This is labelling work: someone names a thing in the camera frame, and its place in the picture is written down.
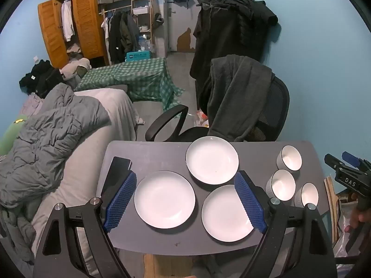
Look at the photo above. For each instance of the black smartphone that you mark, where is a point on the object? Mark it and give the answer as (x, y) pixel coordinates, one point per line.
(117, 166)

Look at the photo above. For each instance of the dark grey fleece robe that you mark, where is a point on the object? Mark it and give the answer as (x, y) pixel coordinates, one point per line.
(234, 92)

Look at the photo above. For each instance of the teal plastic crate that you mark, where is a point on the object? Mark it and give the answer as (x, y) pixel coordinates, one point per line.
(139, 56)

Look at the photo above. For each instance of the clear plastic bag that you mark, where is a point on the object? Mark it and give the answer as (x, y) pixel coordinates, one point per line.
(343, 237)

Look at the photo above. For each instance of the wooden louvred wardrobe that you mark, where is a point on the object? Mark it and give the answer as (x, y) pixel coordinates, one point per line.
(87, 23)

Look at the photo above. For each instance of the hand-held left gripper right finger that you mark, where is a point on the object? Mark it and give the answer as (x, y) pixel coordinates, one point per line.
(250, 205)

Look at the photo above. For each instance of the green pillow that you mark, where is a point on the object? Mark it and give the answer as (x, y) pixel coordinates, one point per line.
(10, 134)

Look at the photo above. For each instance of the green checkered tablecloth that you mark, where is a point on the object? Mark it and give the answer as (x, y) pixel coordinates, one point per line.
(130, 73)

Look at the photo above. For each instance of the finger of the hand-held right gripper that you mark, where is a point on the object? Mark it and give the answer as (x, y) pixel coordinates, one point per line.
(350, 157)
(334, 162)

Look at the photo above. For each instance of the white bowl with dark rim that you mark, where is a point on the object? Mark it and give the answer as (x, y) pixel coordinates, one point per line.
(282, 184)
(309, 194)
(289, 157)

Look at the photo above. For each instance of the person's right hand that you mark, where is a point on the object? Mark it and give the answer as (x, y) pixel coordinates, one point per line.
(356, 218)

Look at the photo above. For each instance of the light grey bed sheet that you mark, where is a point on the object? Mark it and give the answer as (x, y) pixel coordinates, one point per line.
(116, 107)

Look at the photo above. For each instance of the grey door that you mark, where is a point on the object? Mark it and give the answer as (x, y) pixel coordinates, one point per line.
(179, 26)

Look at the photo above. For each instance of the wooden boards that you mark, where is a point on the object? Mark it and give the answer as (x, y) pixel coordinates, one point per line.
(332, 202)

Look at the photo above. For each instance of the white plate with dark rim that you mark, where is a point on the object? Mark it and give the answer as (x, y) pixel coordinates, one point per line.
(211, 159)
(163, 198)
(223, 214)

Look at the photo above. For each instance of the orange and white plastic bag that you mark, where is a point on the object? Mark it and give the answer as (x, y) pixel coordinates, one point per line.
(201, 118)

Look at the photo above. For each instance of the pile of black clothes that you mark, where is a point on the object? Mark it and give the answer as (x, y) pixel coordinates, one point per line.
(40, 76)

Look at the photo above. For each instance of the white shelf unit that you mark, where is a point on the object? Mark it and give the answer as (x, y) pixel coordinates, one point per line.
(141, 11)

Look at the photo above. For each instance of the black mesh office chair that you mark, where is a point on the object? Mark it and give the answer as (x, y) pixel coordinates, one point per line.
(275, 107)

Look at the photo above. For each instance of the white hanging shirt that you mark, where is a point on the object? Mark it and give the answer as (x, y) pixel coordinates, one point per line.
(67, 20)

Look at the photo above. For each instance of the rack of dark clothes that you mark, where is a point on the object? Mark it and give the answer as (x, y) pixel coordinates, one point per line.
(121, 34)

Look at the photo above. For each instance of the hanging black coats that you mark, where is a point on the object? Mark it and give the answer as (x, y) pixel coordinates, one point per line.
(229, 31)

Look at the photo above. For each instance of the grey quilted duvet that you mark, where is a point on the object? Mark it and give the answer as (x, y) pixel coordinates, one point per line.
(52, 139)

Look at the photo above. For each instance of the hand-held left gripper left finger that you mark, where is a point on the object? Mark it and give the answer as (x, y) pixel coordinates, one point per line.
(120, 204)

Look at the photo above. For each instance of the pile of beige clothes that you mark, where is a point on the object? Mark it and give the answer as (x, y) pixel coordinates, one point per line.
(74, 68)

